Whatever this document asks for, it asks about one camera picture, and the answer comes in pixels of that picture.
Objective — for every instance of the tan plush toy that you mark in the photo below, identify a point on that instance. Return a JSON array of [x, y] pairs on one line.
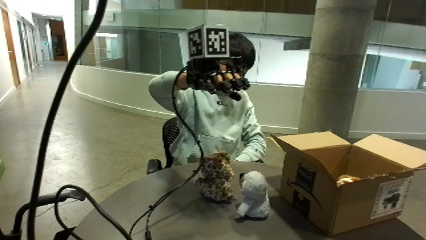
[[348, 180]]

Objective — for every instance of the black office chair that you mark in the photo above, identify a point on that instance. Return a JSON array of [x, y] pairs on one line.
[[170, 135]]

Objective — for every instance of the open cardboard box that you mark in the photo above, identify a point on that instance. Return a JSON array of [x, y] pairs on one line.
[[355, 206]]

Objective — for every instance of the grey concrete pillar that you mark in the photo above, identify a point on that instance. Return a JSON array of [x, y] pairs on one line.
[[335, 66]]

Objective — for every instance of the white marker cube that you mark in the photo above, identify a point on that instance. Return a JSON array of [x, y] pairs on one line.
[[216, 41]]

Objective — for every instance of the white plush toy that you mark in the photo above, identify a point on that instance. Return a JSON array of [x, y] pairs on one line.
[[255, 195]]

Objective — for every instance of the the person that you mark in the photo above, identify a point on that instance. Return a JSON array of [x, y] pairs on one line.
[[222, 123]]

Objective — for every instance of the brown wooden door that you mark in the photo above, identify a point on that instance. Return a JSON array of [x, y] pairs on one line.
[[59, 40], [10, 50]]

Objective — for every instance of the leopard spotted plush toy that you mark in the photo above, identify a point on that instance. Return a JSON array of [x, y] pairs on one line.
[[216, 178]]

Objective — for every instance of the white curved balustrade wall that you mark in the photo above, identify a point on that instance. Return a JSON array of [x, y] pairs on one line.
[[115, 90]]

